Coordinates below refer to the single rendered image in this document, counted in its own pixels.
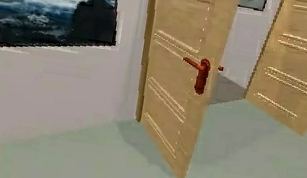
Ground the light wooden room door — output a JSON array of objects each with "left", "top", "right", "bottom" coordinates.
[
  {"left": 122, "top": 0, "right": 243, "bottom": 178},
  {"left": 240, "top": 0, "right": 307, "bottom": 137}
]

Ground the framed mountain sky picture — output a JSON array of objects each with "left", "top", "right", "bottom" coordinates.
[{"left": 0, "top": 0, "right": 123, "bottom": 65}]

